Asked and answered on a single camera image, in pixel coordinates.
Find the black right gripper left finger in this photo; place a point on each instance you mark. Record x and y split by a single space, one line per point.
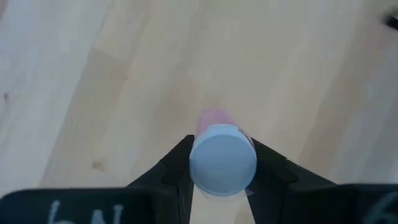
93 205

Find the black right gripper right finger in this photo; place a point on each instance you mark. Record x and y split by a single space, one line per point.
311 205

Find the pink medicine bottle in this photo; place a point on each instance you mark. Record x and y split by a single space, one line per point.
222 161

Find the wooden shelf with black legs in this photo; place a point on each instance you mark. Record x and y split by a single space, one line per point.
390 20

